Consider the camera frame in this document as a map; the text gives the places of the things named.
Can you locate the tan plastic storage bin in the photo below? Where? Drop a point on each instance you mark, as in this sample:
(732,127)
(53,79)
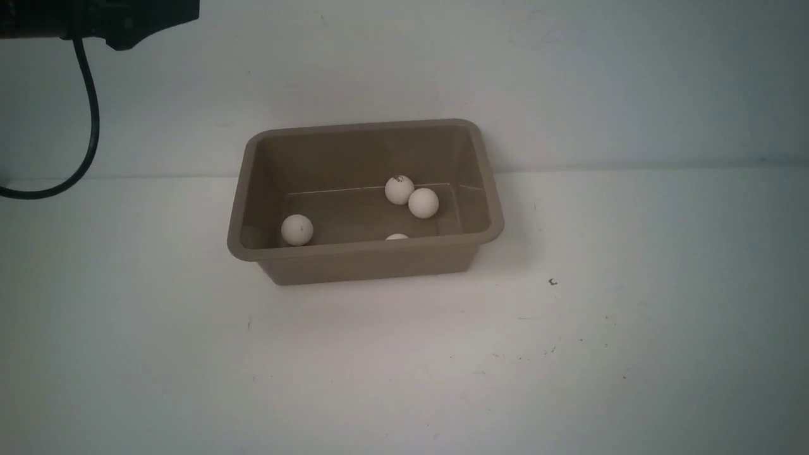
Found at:
(335,176)

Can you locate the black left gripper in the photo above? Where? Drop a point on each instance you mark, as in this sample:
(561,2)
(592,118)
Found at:
(122,24)

